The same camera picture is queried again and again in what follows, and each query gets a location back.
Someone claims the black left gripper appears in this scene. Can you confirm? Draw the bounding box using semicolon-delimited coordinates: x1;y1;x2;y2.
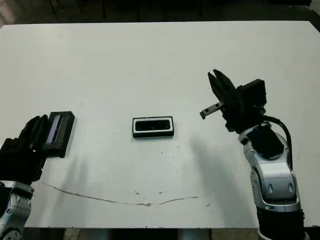
0;114;50;186

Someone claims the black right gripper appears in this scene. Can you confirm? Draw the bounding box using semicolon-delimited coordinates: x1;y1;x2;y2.
199;69;266;134

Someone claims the black box lid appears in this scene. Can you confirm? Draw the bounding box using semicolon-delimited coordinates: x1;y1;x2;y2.
42;111;76;159

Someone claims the black box with white insert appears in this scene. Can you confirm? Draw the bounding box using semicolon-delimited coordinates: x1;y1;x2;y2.
131;115;175;139

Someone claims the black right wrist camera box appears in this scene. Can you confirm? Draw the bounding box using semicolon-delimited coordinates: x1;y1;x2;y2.
240;78;267;112

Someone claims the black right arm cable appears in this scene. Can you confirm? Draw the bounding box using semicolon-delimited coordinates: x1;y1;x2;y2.
261;115;294;167

